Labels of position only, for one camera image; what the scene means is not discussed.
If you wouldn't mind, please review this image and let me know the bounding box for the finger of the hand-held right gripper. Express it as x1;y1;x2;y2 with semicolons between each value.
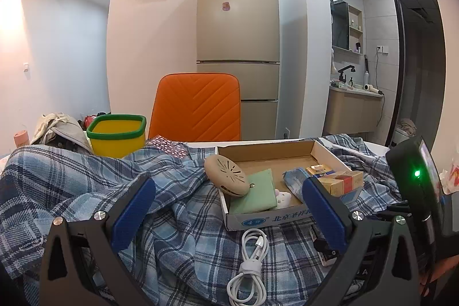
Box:
373;202;413;219

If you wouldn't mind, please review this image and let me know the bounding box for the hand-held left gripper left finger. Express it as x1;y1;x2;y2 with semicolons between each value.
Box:
39;177;156;306

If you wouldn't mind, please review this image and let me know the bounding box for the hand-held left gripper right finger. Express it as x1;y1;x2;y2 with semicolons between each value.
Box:
302;178;420;306

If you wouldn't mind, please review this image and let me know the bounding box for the red gold cigarette pack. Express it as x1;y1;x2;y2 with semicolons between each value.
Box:
320;171;364;197

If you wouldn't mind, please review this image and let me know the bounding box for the white plush toy pink bow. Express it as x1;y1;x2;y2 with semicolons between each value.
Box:
274;189;293;208

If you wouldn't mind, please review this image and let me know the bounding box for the gold blue cigarette carton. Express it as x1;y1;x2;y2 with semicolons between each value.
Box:
306;165;354;185

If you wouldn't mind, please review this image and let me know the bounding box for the green pouch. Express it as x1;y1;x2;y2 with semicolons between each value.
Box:
229;168;278;214

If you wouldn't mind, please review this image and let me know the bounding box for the cardboard box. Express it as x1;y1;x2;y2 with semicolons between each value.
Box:
215;139;364;231

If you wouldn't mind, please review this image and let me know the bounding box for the beige round perforated device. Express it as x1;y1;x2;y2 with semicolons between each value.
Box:
204;154;252;197

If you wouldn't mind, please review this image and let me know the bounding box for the person's right hand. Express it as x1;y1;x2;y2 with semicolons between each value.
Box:
419;252;459;297

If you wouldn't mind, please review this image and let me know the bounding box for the white bin with cloth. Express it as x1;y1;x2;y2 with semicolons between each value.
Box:
392;119;418;145

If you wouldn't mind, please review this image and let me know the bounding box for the white red printed bag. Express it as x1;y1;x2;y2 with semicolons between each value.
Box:
439;161;459;194

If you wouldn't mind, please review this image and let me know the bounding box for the blue plaid shirt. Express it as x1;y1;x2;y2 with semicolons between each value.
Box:
0;134;406;306

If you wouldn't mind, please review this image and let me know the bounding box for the yellow bin green rim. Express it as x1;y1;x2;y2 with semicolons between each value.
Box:
86;114;147;159

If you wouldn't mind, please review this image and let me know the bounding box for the dotted sequin pouch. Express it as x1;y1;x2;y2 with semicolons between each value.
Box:
147;136;190;158

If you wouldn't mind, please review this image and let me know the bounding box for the beige vanity cabinet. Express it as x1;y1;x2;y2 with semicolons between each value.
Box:
324;87;384;136

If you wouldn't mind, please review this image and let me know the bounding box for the black faucet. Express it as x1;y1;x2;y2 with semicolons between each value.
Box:
338;65;356;84

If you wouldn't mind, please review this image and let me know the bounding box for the orange chair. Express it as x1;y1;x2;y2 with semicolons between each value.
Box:
148;74;242;142

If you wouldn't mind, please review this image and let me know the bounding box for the pink cup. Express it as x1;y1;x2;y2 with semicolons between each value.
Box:
13;130;29;149

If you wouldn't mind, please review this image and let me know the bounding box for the mirror cabinet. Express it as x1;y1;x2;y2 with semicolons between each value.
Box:
332;0;363;54

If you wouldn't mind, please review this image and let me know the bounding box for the beige refrigerator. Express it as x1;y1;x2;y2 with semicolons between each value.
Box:
195;0;281;142

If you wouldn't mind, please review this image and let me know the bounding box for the black door frame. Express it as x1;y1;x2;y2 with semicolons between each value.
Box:
391;0;452;149

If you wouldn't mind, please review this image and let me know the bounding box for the white charging cable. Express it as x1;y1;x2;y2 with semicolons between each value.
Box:
227;228;269;306

